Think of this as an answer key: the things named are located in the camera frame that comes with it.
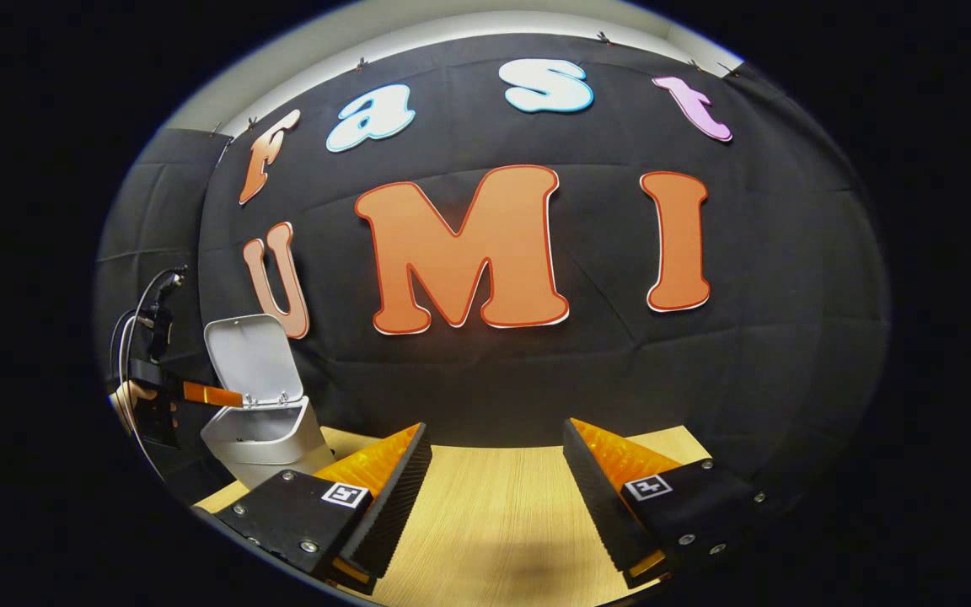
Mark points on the white desktop garbage bin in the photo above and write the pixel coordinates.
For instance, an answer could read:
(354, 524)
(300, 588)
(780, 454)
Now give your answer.
(258, 354)

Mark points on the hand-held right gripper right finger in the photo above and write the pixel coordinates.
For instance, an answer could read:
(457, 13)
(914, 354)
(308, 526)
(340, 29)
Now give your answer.
(603, 514)

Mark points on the black backdrop cloth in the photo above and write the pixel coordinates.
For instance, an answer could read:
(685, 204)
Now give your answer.
(536, 379)

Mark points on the wooden desktop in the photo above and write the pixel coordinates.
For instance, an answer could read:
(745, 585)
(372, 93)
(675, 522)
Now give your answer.
(494, 506)

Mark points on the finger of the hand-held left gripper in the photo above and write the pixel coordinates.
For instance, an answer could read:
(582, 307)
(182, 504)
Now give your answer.
(211, 394)

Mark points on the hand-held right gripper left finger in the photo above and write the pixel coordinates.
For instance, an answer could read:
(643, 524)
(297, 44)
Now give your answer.
(393, 506)

